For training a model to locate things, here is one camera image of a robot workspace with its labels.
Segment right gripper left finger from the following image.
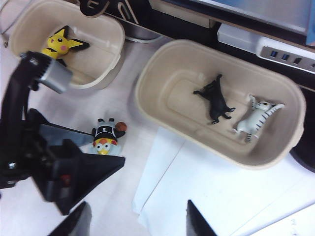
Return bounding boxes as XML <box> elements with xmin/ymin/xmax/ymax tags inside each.
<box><xmin>49</xmin><ymin>201</ymin><xmax>93</xmax><ymax>236</ymax></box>

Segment yellow Pichu doll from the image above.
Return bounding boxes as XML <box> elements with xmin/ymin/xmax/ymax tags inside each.
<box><xmin>40</xmin><ymin>25</ymin><xmax>91</xmax><ymax>67</ymax></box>

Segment blank white paper sheet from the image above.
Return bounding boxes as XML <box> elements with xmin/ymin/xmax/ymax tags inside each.
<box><xmin>131</xmin><ymin>125</ymin><xmax>188</xmax><ymax>215</ymax></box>

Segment black round disc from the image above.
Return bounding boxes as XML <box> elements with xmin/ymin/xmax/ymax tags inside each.
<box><xmin>289</xmin><ymin>139</ymin><xmax>315</xmax><ymax>173</ymax></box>

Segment cream cardboard box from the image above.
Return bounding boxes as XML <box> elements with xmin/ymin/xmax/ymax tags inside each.
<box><xmin>150</xmin><ymin>0</ymin><xmax>218</xmax><ymax>28</ymax></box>

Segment silver USB hub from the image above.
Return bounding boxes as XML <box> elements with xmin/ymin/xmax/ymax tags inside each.
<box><xmin>255</xmin><ymin>36</ymin><xmax>315</xmax><ymax>72</ymax></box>

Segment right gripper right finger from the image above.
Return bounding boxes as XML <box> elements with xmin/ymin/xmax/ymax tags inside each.
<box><xmin>186</xmin><ymin>199</ymin><xmax>219</xmax><ymax>236</ymax></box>

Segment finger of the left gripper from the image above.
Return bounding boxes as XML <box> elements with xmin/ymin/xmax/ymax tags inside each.
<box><xmin>39</xmin><ymin>124</ymin><xmax>95</xmax><ymax>148</ymax></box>
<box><xmin>53</xmin><ymin>139</ymin><xmax>126</xmax><ymax>215</ymax></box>

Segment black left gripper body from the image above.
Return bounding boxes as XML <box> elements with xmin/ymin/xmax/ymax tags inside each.
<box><xmin>0</xmin><ymin>108</ymin><xmax>74</xmax><ymax>203</ymax></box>

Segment handwritten white paper sheet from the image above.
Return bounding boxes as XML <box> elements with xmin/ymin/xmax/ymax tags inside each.
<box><xmin>140</xmin><ymin>142</ymin><xmax>315</xmax><ymax>236</ymax></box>

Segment duck doll with basketball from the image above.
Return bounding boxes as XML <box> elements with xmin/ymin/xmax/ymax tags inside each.
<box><xmin>91</xmin><ymin>118</ymin><xmax>127</xmax><ymax>157</ymax></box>

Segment black wooden desk shelf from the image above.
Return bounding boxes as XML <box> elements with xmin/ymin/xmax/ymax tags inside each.
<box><xmin>78</xmin><ymin>0</ymin><xmax>315</xmax><ymax>86</ymax></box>

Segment black cat doll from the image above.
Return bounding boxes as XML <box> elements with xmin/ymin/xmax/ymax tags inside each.
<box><xmin>192</xmin><ymin>73</ymin><xmax>236</xmax><ymax>125</ymax></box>

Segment white striped cat doll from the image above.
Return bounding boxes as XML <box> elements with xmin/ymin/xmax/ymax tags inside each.
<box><xmin>232</xmin><ymin>94</ymin><xmax>285</xmax><ymax>143</ymax></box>

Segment beige pulp paper box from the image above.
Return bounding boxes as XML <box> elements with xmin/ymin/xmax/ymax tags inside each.
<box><xmin>134</xmin><ymin>39</ymin><xmax>307</xmax><ymax>170</ymax></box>
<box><xmin>8</xmin><ymin>0</ymin><xmax>126</xmax><ymax>89</ymax></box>

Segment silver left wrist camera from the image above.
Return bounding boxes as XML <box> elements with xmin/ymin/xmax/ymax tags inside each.
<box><xmin>0</xmin><ymin>51</ymin><xmax>74</xmax><ymax>128</ymax></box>

